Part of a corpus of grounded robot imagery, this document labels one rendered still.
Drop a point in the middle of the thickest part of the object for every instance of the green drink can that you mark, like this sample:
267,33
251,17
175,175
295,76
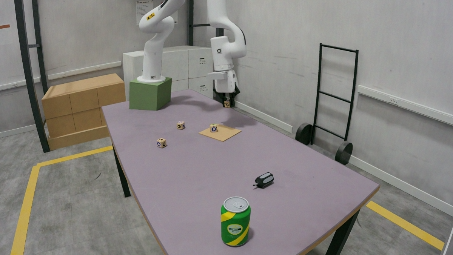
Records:
235,221

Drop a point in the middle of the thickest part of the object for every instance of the tan square mat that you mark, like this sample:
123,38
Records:
223,133

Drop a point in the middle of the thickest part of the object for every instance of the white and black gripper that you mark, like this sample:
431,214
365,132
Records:
228,85

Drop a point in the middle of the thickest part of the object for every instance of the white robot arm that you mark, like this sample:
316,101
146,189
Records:
159,21

